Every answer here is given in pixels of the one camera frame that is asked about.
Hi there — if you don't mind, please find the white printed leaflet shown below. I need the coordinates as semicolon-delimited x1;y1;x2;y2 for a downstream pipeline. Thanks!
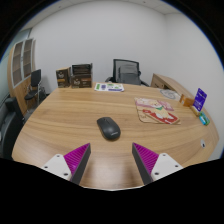
94;82;125;93

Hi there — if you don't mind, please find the black computer mouse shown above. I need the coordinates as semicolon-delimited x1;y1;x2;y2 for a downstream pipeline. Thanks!
96;116;122;141

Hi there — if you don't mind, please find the small brown carton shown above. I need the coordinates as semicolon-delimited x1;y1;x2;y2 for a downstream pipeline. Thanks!
55;67;72;89

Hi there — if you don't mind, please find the small black visitor chair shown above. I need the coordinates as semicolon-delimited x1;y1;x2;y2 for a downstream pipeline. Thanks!
24;68;47;106

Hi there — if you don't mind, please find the wooden side desk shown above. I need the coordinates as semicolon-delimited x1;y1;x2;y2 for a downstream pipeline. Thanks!
150;73;194;101

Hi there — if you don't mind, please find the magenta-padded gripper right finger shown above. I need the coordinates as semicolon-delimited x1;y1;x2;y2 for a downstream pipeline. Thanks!
132;142;184;185

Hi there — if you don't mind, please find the large brown open carton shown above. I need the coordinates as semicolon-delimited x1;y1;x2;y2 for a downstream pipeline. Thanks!
70;63;93;89

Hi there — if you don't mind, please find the black mesh office chair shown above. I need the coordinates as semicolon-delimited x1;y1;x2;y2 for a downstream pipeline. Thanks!
105;58;150;87

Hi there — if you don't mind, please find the grey backpack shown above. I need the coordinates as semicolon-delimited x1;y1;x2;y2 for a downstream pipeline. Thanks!
116;64;142;86

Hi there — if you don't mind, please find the black leather armchair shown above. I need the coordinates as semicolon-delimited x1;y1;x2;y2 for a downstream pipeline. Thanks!
0;96;25;160

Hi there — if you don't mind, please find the wooden shelf unit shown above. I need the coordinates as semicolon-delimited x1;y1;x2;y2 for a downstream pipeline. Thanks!
7;37;38;114

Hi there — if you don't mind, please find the small tan box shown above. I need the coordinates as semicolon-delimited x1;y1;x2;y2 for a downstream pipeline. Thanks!
190;105;202;117

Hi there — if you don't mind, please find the green box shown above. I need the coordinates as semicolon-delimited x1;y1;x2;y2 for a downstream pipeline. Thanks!
198;111;211;127

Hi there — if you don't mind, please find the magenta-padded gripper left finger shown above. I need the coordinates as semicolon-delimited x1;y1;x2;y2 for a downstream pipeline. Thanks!
42;142;92;185

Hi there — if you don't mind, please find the orange box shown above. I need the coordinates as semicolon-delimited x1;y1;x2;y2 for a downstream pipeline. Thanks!
179;94;195;108

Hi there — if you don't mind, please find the cartoon print mouse pad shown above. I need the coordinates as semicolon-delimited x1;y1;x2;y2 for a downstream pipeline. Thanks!
134;96;181;126

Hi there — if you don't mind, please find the purple card package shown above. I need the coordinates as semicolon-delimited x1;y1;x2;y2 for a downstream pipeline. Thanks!
192;87;208;112

